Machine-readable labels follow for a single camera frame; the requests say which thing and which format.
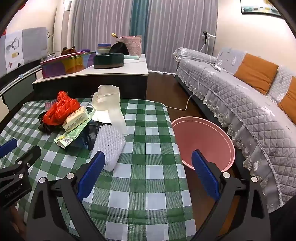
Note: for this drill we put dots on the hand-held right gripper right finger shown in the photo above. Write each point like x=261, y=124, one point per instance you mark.
x=205, y=176

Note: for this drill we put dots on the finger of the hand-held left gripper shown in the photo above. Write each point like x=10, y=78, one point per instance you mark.
x=7, y=147
x=29, y=158

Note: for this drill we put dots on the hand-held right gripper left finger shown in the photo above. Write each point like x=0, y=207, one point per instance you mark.
x=91, y=176

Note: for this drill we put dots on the white foam net sleeve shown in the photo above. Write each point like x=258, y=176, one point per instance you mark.
x=108, y=143

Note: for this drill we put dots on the blue and black cloth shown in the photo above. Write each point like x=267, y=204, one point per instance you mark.
x=86, y=136

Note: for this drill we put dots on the pink plastic basin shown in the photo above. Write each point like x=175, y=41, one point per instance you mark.
x=198, y=136

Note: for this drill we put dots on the light green paper packet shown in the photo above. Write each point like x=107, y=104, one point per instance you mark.
x=69, y=136

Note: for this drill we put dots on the red plastic bag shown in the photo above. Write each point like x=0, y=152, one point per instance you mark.
x=57, y=111

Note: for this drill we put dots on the cream cardboard box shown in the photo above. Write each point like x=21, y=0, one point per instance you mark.
x=75, y=118

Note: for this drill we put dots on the white plastic bag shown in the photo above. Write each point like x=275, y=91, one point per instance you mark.
x=108, y=102

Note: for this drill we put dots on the dark television cabinet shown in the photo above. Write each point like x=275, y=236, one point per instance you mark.
x=16, y=92

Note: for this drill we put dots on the green checked tablecloth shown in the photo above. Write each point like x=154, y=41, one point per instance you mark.
x=148, y=162

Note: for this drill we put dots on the grey quilted sofa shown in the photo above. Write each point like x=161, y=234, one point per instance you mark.
x=231, y=92

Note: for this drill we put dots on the multicoloured storage box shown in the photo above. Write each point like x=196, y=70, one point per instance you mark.
x=62, y=67

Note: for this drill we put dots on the grey television dust cover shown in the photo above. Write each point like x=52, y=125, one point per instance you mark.
x=30, y=44

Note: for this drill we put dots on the white power adapter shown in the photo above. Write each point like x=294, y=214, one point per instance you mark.
x=218, y=67

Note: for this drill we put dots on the orange cushion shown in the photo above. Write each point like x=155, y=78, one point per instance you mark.
x=254, y=71
x=290, y=99

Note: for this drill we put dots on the brown figurine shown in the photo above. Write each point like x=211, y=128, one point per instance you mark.
x=67, y=51

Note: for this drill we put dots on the white-topped coffee table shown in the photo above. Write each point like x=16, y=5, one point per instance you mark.
x=129, y=67

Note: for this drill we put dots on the dark green round basin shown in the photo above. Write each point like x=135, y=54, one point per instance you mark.
x=108, y=60

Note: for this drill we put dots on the purple plastic item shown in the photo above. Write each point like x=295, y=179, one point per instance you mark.
x=83, y=50

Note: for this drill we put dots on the light green tray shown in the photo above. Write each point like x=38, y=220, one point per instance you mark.
x=132, y=57

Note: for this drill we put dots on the stack of coloured bowls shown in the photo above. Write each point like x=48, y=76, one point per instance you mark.
x=104, y=48

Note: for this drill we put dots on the black hat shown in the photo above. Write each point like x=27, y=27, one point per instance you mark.
x=119, y=49

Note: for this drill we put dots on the white standing air conditioner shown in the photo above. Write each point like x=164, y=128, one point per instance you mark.
x=64, y=23

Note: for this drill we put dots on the pink quilted basket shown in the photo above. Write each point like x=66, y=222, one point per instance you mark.
x=134, y=45

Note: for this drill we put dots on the white floor lamp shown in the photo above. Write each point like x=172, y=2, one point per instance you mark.
x=209, y=35

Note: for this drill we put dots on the small yellow ornament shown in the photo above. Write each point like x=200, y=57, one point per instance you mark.
x=114, y=35

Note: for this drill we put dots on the grey sheer curtain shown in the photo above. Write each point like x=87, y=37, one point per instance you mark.
x=101, y=20
x=180, y=27

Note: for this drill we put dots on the teal curtain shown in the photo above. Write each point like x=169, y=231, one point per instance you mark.
x=138, y=16

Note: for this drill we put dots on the small photo frame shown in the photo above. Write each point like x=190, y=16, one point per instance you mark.
x=51, y=56

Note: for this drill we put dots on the red wall decoration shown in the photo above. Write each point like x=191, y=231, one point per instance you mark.
x=22, y=5

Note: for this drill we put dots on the framed wall picture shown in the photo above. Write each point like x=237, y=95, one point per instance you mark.
x=259, y=8

